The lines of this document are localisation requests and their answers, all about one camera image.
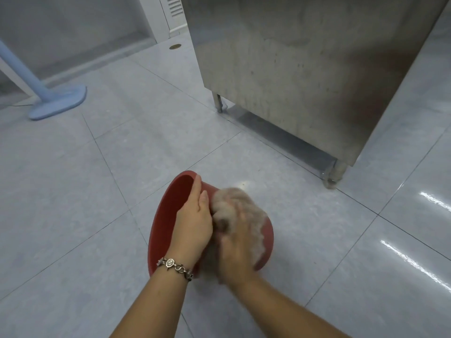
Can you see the person's right hand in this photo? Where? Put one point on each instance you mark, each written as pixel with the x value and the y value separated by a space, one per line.
pixel 236 249

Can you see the person's left thumb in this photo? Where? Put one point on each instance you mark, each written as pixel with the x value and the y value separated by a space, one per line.
pixel 204 207

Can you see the stainless steel cabinet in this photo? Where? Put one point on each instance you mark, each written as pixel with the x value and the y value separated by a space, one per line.
pixel 303 70

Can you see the person's left hand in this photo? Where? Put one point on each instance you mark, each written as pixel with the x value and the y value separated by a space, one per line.
pixel 192 225

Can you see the white vented appliance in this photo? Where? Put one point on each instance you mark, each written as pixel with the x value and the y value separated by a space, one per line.
pixel 173 14

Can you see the person's right fingers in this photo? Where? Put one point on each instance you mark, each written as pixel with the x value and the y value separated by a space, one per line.
pixel 246 221

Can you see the red plastic basin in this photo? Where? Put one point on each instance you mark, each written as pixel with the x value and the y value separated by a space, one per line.
pixel 165 225

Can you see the person's right forearm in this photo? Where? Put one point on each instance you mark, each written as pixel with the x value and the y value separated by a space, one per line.
pixel 282 309

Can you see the beige cleaning cloth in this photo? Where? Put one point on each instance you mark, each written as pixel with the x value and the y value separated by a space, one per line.
pixel 229 207

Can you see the light blue stand base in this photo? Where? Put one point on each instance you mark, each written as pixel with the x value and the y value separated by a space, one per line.
pixel 49 96

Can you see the brass floor drain cover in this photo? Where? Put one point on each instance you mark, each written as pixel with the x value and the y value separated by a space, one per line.
pixel 175 46

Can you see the person's left forearm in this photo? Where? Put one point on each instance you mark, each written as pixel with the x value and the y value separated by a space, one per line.
pixel 151 302

